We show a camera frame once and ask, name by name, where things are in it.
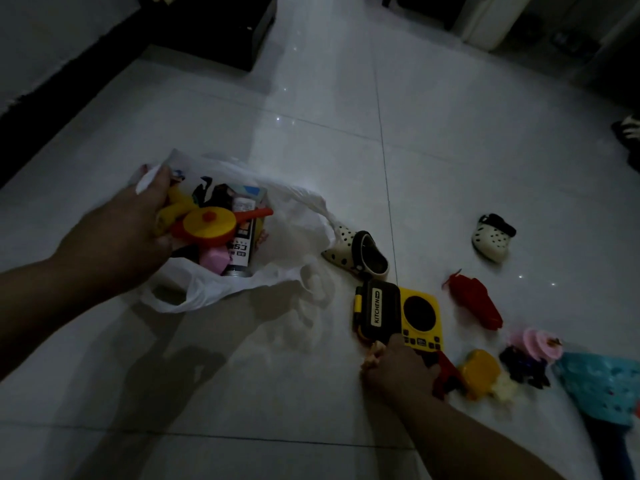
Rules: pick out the dark wooden table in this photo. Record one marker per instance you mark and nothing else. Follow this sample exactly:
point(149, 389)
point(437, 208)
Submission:
point(425, 4)

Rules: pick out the dark baby stroller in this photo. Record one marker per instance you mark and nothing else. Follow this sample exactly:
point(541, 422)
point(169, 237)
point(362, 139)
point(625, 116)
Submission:
point(627, 139)

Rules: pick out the person's left hand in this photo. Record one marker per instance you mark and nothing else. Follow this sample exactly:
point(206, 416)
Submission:
point(120, 239)

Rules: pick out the black cabinet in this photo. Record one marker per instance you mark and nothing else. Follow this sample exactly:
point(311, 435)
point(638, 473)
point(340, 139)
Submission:
point(215, 24)

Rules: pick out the pink cupcake toy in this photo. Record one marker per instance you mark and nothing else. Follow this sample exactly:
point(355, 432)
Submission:
point(540, 342)

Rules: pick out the black yellow device toy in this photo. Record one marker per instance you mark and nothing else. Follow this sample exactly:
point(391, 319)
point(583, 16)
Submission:
point(375, 309)

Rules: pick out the person's right forearm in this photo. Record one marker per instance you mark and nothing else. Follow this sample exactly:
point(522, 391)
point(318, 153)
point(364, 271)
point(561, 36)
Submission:
point(465, 444)

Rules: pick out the person's right hand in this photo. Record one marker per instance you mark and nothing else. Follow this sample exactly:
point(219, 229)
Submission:
point(400, 369)

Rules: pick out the red ladybug toy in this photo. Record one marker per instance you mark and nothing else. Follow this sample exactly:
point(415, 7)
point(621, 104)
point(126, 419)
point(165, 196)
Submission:
point(448, 374)

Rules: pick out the silver spray can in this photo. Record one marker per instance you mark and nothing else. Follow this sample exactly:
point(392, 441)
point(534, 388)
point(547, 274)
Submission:
point(243, 249)

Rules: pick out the cream clog shoe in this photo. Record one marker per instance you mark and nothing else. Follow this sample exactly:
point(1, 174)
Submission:
point(492, 237)
point(357, 252)

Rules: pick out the red plush toy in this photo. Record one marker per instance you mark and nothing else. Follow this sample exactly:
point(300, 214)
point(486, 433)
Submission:
point(475, 299)

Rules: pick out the yellow gourd toy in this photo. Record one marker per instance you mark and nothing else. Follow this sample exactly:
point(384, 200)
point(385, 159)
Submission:
point(477, 372)

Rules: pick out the teal perforated catch cup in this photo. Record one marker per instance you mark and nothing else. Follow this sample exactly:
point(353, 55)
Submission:
point(600, 389)

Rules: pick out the white plastic bag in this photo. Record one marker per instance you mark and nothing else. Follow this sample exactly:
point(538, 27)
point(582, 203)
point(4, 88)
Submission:
point(290, 234)

